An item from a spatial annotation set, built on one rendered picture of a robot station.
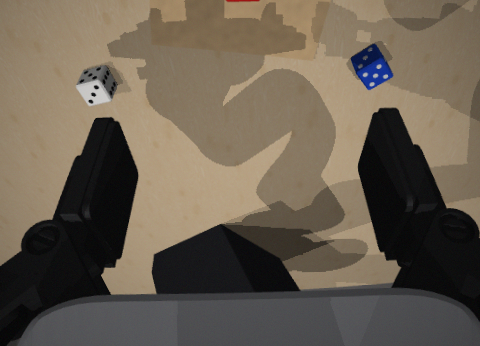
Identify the white die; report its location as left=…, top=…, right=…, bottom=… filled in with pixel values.
left=76, top=65, right=117, bottom=106

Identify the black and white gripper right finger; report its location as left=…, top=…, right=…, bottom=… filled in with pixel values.
left=358, top=108, right=480, bottom=322

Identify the blue die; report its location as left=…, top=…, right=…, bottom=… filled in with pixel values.
left=351, top=44, right=393, bottom=90

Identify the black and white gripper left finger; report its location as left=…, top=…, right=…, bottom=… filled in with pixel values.
left=0, top=117, right=138, bottom=346

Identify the tan mat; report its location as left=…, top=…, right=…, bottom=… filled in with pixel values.
left=149, top=0, right=331, bottom=61

